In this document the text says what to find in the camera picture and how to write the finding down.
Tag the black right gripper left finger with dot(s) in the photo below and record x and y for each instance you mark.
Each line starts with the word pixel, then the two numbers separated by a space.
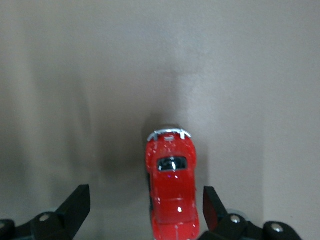
pixel 65 220

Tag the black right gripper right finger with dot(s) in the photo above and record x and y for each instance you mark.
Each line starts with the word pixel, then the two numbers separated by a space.
pixel 232 227

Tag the red beetle toy car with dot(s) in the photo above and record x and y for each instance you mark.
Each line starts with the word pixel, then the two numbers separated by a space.
pixel 172 200

